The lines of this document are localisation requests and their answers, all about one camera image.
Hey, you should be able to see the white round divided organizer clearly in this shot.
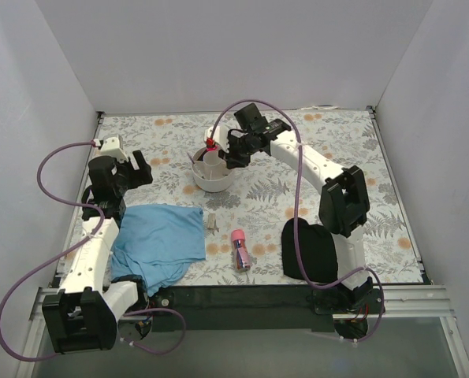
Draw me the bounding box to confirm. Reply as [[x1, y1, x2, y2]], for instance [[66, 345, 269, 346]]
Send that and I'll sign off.
[[191, 148, 235, 193]]

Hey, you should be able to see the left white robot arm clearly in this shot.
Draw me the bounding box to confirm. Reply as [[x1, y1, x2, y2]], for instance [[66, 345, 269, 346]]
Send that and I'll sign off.
[[42, 150, 153, 354]]

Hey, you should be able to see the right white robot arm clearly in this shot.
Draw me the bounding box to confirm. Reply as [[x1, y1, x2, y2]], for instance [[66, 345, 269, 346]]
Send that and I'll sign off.
[[205, 99, 376, 313]]

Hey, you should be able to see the floral patterned table mat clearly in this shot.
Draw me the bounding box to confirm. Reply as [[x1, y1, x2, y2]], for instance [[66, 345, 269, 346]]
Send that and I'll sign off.
[[95, 110, 422, 286]]

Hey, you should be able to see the light blue cloth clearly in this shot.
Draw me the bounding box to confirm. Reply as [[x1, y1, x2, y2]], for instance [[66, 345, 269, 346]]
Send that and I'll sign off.
[[111, 205, 206, 296]]

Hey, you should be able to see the beige eraser block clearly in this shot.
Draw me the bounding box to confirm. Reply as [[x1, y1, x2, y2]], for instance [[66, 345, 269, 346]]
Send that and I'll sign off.
[[207, 213, 216, 229]]

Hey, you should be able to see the pink capped glue tube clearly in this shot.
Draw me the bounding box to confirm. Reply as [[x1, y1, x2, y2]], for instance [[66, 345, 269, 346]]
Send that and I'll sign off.
[[231, 229, 251, 272]]

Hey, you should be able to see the black cloth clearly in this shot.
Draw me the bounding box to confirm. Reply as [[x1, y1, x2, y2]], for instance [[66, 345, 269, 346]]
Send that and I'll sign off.
[[281, 217, 338, 284]]

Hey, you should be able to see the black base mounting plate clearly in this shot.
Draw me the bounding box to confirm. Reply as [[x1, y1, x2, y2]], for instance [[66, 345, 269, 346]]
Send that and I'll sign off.
[[103, 285, 386, 334]]

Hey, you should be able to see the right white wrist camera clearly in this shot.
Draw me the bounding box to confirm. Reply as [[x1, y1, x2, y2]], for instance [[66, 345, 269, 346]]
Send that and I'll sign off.
[[203, 125, 229, 153]]

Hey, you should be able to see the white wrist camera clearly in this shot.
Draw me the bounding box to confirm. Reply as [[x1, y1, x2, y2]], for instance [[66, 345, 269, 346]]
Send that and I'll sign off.
[[93, 135, 128, 163], [203, 125, 229, 153]]

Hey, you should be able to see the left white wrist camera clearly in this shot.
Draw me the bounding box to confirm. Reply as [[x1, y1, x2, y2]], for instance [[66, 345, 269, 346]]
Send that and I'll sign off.
[[93, 135, 128, 163]]

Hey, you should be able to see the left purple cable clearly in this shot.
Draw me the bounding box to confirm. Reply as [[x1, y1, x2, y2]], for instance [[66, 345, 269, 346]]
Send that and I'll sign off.
[[0, 139, 187, 361]]

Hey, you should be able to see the aluminium frame rail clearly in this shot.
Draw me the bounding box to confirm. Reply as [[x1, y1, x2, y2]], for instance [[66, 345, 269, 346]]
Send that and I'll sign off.
[[31, 287, 456, 320]]

